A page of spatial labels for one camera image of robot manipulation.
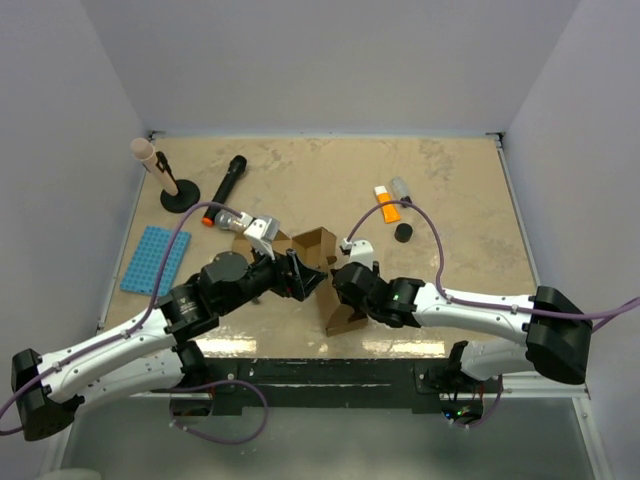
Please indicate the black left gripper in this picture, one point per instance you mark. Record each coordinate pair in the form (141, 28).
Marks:
(307, 278)

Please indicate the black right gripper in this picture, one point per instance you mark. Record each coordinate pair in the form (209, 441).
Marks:
(375, 269)

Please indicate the taped cardboard box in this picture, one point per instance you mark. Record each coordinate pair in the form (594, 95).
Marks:
(315, 249)

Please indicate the small cardboard box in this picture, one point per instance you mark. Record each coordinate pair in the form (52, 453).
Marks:
(337, 318)

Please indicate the small black round cap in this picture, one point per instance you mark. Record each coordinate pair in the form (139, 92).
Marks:
(403, 232)

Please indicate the orange tube white cap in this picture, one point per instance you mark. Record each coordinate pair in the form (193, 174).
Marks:
(389, 212)

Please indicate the small clear black-capped bottle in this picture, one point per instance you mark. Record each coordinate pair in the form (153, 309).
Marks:
(401, 191)

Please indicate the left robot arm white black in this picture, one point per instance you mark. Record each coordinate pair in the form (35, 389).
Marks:
(155, 350)

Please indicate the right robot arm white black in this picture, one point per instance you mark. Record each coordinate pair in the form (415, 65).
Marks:
(544, 332)

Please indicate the silver glitter microphone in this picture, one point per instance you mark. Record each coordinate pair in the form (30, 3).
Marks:
(227, 221)

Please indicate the black microphone orange end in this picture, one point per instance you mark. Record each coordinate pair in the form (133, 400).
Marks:
(236, 169)

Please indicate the blue studded building plate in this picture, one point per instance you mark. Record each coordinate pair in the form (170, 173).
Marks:
(141, 272)

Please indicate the beige microphone on stand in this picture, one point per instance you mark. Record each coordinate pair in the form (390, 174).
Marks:
(143, 151)

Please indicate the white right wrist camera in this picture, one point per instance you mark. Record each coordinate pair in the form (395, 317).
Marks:
(358, 251)

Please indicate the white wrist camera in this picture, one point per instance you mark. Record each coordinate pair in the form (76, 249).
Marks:
(358, 251)
(261, 232)

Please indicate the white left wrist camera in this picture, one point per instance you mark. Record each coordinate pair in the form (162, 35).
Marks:
(261, 232)

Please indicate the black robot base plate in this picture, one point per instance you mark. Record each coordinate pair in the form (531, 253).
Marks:
(408, 384)

